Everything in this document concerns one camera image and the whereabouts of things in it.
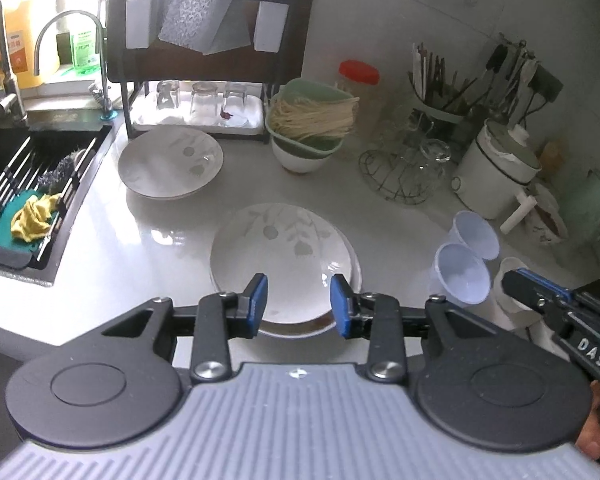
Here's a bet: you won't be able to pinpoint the green detergent bottle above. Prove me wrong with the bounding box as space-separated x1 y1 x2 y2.
69 12 104 79

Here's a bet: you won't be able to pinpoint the white leaf print plate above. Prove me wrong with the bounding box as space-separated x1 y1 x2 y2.
210 203 353 325
118 127 225 195

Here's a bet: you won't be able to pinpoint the pale purple plastic cup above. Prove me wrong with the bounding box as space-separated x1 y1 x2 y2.
427 242 489 307
449 210 501 261

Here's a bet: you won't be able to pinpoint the white plate brown rim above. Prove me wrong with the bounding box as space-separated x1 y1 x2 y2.
257 232 364 337

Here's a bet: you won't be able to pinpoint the clear drinking glass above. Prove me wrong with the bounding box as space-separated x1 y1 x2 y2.
189 81 219 120
222 82 249 122
155 80 182 111

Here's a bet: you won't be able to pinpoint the bunch of chopsticks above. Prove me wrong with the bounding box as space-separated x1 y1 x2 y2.
409 41 483 111

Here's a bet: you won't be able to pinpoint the steel kitchen faucet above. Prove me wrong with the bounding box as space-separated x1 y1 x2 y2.
0 0 29 124

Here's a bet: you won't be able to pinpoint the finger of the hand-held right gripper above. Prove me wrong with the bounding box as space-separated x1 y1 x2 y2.
501 269 581 323

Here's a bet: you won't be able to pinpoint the black kitchen sink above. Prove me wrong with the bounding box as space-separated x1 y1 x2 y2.
0 119 117 288

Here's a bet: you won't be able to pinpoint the white electric pot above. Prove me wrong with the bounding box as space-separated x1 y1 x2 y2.
451 119 544 234

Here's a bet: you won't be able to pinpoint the wire basket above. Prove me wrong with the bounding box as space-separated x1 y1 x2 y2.
358 146 449 206

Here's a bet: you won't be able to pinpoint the gooseneck steel faucet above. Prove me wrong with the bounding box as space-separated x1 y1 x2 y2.
33 10 118 122

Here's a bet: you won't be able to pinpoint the chopstick holder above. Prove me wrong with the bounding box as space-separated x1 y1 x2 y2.
409 94 470 133

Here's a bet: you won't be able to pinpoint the steel wool scrubber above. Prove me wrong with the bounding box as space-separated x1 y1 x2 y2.
37 152 89 197

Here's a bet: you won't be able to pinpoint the white cutlery holder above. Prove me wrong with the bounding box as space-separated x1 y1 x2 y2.
253 0 294 54
124 0 160 50

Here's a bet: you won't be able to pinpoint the grey patterned cutting board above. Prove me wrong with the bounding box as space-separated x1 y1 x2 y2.
158 0 262 56

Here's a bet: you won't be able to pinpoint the black dish rack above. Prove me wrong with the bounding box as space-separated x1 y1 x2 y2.
104 0 307 144

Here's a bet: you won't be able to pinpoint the black wall socket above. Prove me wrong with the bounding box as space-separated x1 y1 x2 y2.
532 65 564 104

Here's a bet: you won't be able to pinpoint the green glass jar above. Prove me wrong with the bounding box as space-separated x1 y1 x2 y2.
559 169 600 255

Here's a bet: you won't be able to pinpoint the green cloth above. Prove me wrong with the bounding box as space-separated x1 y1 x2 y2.
0 187 57 252

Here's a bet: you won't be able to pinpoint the patterned small bowl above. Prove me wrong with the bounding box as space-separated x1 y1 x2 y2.
526 184 569 247

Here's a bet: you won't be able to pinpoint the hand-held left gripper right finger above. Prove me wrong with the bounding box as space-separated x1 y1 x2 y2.
330 273 512 385

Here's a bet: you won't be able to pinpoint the steel sink drain rack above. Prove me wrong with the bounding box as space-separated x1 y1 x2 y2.
0 130 104 269

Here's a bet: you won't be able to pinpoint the green plastic basket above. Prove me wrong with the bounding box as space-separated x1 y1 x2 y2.
265 78 360 157

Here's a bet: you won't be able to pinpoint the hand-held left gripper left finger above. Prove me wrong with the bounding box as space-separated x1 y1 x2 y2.
100 273 270 384

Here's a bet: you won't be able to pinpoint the dry noodles bundle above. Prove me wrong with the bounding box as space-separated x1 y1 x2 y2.
270 97 360 142

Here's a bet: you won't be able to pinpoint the glass cup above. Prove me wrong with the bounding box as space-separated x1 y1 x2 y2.
419 138 454 167

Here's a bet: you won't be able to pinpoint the orange detergent bottle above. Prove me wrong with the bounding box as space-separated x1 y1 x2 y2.
0 0 62 89

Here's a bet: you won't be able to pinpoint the red lid plastic jar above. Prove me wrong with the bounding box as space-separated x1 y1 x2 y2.
336 60 381 111

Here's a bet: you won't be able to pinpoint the white drip tray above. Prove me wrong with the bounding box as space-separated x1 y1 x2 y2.
131 94 269 137

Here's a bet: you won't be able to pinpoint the white ceramic bowl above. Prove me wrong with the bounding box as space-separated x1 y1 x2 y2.
271 136 339 175

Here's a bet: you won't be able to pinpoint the yellow cloth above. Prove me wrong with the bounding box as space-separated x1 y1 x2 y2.
10 192 64 246

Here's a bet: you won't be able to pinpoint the hanging kitchen utensils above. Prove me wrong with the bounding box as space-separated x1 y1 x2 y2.
484 41 542 127

